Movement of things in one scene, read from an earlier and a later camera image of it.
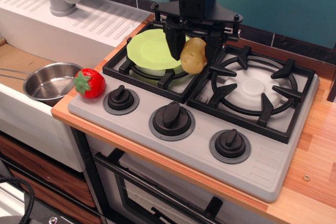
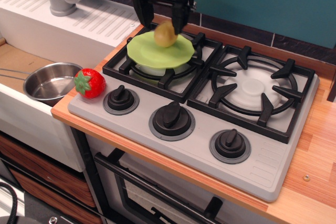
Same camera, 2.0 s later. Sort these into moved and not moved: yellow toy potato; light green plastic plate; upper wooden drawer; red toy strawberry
Moved: yellow toy potato
Not moved: upper wooden drawer; red toy strawberry; light green plastic plate
